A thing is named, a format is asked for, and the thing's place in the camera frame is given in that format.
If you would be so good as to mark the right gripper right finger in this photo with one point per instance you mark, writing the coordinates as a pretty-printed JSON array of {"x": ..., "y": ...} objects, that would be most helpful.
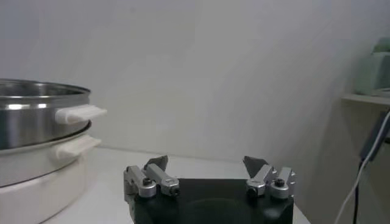
[{"x": 262, "y": 178}]

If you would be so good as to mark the white shelf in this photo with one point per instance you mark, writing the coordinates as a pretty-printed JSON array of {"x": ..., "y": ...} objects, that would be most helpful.
[{"x": 365, "y": 99}]

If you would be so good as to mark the pale green box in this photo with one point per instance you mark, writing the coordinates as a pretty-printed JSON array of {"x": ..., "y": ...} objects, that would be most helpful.
[{"x": 371, "y": 73}]

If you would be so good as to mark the cream electric cooker base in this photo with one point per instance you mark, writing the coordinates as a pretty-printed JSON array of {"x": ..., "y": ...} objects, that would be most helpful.
[{"x": 36, "y": 194}]

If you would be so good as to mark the stainless steel steamer basket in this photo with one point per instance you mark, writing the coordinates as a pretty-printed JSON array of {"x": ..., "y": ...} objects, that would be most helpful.
[{"x": 30, "y": 121}]

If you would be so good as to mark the dark green box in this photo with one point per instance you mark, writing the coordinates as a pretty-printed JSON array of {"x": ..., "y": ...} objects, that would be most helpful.
[{"x": 383, "y": 45}]

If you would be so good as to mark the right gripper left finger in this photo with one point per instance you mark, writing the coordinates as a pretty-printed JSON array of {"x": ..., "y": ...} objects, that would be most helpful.
[{"x": 161, "y": 179}]

